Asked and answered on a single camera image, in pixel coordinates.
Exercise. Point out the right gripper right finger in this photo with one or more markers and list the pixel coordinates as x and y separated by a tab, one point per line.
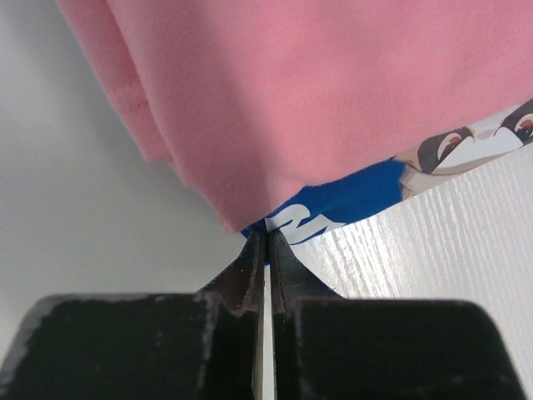
330	347

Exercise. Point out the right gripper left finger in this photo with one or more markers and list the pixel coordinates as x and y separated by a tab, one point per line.
201	345

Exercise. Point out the pink t-shirt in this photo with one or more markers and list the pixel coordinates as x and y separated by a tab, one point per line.
251	101

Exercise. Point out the blue printed t-shirt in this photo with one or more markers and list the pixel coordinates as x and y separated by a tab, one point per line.
321	209

